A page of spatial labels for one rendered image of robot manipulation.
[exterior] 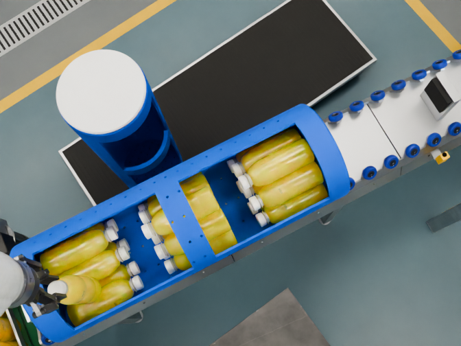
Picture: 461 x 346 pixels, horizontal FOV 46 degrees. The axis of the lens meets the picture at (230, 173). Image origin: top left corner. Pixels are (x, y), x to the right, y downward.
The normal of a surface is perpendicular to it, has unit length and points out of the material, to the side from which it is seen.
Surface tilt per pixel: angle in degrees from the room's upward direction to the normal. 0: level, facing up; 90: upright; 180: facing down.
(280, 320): 4
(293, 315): 4
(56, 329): 55
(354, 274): 0
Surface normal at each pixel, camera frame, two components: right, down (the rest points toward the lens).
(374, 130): -0.04, -0.25
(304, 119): -0.24, -0.61
